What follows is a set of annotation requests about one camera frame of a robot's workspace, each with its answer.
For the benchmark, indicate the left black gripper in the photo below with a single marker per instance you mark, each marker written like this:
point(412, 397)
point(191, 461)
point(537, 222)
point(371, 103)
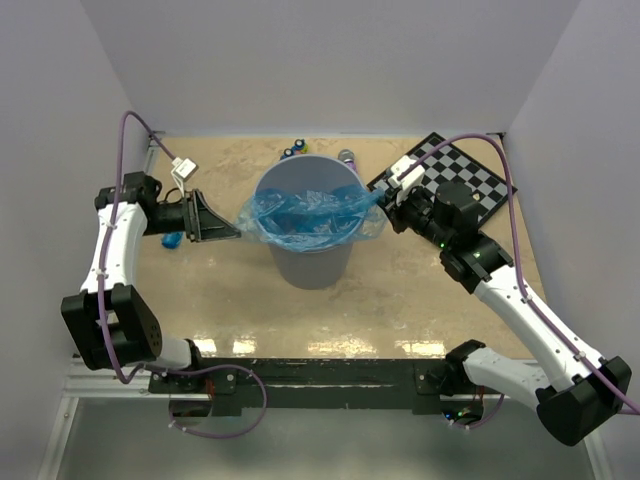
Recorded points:
point(202, 222)

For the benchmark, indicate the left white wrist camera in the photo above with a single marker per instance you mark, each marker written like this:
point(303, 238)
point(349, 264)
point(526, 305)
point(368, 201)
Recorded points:
point(182, 170)

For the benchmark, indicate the left aluminium rail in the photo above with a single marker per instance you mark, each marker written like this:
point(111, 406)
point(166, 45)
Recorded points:
point(153, 150)

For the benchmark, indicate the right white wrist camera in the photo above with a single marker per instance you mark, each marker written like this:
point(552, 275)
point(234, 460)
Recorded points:
point(401, 177)

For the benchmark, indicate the purple glitter toy microphone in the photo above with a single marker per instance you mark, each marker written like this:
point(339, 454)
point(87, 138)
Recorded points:
point(347, 157)

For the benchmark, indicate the grey plastic trash bin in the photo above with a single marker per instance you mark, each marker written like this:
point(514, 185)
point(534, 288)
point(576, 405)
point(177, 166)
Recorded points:
point(319, 269)

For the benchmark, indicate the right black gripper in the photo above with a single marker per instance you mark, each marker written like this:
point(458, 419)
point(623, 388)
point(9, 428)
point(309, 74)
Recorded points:
point(395, 211)

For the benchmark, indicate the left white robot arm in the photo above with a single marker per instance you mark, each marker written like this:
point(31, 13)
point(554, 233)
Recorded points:
point(109, 322)

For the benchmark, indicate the colourful toy car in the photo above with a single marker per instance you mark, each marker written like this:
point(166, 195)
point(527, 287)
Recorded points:
point(299, 147)

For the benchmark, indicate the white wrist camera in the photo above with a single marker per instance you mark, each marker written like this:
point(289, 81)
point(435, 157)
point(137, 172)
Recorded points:
point(182, 170)
point(401, 177)

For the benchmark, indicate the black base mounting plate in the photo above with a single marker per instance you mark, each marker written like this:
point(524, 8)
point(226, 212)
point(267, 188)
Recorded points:
point(422, 386)

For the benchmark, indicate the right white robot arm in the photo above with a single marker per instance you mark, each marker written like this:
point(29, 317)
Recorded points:
point(573, 388)

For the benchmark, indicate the blue plastic trash bag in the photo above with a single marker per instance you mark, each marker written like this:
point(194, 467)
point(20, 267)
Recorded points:
point(311, 220)

